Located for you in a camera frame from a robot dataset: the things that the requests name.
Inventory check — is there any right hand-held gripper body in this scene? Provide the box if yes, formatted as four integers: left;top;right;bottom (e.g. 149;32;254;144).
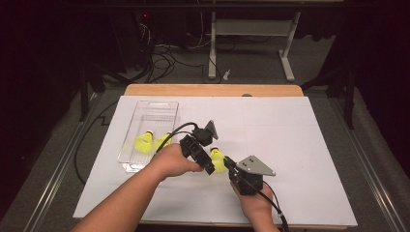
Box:
228;155;277;196

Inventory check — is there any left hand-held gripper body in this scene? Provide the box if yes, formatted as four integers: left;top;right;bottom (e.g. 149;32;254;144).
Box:
185;119;220;165

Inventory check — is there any yellow shuttlecock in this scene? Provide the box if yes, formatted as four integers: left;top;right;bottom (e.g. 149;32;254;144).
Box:
154;131;173;151
133;130;155;155
209;146;227;175

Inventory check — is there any clear plastic tray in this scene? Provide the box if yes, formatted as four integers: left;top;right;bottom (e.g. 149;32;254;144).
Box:
116;100;180;174

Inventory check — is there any person's left hand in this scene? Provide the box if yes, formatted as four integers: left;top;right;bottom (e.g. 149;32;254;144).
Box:
146;143;205;183

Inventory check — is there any person's right hand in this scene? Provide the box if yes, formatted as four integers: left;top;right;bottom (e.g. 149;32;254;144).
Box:
230;182;275;223

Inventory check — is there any wooden table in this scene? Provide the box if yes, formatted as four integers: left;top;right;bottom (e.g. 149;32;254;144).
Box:
109;83;348;231

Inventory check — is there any white board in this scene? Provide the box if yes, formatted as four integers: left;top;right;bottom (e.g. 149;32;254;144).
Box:
73;95;358;228

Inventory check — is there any black metal stand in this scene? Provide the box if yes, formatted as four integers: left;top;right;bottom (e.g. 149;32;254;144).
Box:
301;64;359;130
76;61;130;124

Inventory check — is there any black equipment with red light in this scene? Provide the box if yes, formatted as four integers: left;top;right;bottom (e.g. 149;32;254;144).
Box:
107;9;154;73

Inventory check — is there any dark curtain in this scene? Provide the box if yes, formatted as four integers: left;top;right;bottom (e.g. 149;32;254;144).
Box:
337;0;410;182
0;0;85;220

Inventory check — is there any left hand-held gripper cable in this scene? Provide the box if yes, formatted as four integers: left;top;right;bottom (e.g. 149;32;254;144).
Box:
73;100;199;187

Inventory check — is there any hand-held gripper cable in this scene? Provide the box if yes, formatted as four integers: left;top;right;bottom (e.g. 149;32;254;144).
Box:
73;100;199;187
238;173;289;232

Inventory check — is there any right hand-held gripper cable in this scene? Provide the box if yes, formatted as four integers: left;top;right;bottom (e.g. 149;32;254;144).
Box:
238;173;289;232

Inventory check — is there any tangle of floor cables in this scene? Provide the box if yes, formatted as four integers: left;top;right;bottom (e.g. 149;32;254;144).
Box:
138;18;223;85

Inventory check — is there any white metal table frame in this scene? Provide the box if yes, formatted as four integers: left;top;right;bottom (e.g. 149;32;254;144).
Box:
207;11;303;83

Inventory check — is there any metal floor rail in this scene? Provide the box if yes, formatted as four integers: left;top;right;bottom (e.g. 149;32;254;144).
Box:
22;93;104;232
328;96;408;232

